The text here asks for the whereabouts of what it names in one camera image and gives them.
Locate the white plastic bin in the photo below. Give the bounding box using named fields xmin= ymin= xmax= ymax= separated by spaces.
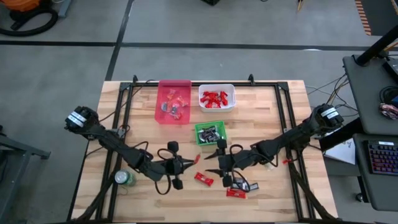
xmin=198 ymin=83 xmax=237 ymax=113

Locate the dark floor mat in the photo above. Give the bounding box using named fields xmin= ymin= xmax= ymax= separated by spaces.
xmin=362 ymin=0 xmax=398 ymax=37

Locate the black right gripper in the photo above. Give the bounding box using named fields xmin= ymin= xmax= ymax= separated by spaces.
xmin=204 ymin=139 xmax=261 ymax=188

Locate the dark grey desk top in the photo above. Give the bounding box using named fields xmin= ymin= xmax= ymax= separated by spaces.
xmin=341 ymin=54 xmax=398 ymax=136

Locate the grey metal cart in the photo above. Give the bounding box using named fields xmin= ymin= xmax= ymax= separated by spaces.
xmin=0 ymin=124 xmax=51 ymax=224

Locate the green soda can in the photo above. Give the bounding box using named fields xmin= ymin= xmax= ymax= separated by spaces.
xmin=114 ymin=169 xmax=138 ymax=188

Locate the black coiled cable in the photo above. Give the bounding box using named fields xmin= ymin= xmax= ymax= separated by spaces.
xmin=379 ymin=86 xmax=398 ymax=105

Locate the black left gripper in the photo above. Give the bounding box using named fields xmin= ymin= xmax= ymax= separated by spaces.
xmin=146 ymin=141 xmax=195 ymax=190

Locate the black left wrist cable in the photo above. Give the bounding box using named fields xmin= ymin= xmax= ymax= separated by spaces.
xmin=154 ymin=147 xmax=175 ymax=196

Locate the black left arm feed cable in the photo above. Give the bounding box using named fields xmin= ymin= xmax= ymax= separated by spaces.
xmin=98 ymin=79 xmax=156 ymax=123

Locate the pink white patterned object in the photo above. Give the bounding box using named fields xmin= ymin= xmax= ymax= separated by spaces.
xmin=378 ymin=103 xmax=398 ymax=121

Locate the pink translucent plastic bin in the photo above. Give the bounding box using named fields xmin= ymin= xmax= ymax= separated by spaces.
xmin=154 ymin=79 xmax=192 ymax=126

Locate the black metal pole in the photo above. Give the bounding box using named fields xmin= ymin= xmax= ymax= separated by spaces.
xmin=355 ymin=24 xmax=398 ymax=67

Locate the orange vacuum cleaner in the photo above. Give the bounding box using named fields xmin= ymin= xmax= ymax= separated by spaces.
xmin=0 ymin=0 xmax=41 ymax=12

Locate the black vacuum hose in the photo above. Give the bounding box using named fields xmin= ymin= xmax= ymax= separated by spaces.
xmin=0 ymin=7 xmax=59 ymax=37

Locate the white paper sheet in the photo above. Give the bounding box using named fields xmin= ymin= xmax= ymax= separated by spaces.
xmin=323 ymin=136 xmax=357 ymax=166

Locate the dark grey side desk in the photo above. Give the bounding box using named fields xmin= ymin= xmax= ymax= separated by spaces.
xmin=353 ymin=133 xmax=398 ymax=212

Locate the black desk device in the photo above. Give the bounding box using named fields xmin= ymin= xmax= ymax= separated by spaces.
xmin=382 ymin=57 xmax=398 ymax=84

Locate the backlit computer keyboard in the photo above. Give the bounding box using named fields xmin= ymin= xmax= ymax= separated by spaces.
xmin=363 ymin=139 xmax=398 ymax=176

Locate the tangled floor cable bundle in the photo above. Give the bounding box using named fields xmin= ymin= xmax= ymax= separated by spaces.
xmin=306 ymin=73 xmax=360 ymax=113

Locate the green plastic basket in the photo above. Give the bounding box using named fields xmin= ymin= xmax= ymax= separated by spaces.
xmin=194 ymin=120 xmax=228 ymax=146

